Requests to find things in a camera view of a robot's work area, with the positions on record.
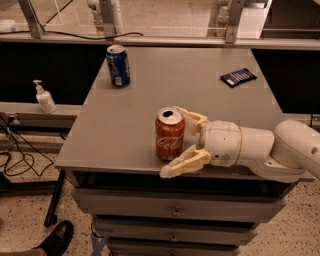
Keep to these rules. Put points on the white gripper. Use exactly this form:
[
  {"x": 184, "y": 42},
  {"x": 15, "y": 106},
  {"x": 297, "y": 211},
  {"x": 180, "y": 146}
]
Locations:
[{"x": 221, "y": 142}]

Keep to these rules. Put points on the red coke can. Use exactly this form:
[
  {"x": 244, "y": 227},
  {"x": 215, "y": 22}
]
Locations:
[{"x": 170, "y": 127}]

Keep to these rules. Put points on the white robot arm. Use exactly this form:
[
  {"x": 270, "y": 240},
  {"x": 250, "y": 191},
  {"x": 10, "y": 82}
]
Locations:
[{"x": 194, "y": 141}]

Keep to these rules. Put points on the blue pepsi can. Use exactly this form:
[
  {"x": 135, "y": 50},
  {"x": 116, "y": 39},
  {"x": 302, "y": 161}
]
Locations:
[{"x": 118, "y": 64}]

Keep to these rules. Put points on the grey top drawer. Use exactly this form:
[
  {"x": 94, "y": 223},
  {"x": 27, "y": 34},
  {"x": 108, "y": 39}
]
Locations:
[{"x": 177, "y": 205}]

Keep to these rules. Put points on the grey drawer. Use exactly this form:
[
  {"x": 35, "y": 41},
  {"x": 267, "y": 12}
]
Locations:
[
  {"x": 177, "y": 205},
  {"x": 174, "y": 232},
  {"x": 154, "y": 248}
]

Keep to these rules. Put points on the grey middle drawer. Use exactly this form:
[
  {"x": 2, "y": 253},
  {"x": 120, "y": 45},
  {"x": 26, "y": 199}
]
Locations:
[{"x": 174, "y": 232}]

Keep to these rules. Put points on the grey bottom drawer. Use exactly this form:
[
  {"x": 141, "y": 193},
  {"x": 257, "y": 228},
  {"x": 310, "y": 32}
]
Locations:
[{"x": 154, "y": 248}]

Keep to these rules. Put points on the white pump soap bottle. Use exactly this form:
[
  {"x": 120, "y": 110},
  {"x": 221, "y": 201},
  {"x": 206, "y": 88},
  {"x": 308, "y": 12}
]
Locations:
[{"x": 44, "y": 98}]

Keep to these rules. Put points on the black metal stand leg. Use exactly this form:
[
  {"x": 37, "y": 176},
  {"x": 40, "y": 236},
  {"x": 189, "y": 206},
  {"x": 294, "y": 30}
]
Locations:
[{"x": 51, "y": 217}]

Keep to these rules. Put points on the black leather shoe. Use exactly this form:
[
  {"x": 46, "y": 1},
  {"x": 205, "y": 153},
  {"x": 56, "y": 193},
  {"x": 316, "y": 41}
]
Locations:
[{"x": 57, "y": 242}]

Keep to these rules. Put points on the grey metal frame post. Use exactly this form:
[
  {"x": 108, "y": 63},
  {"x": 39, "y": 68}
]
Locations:
[
  {"x": 29, "y": 13},
  {"x": 111, "y": 17},
  {"x": 224, "y": 19}
]

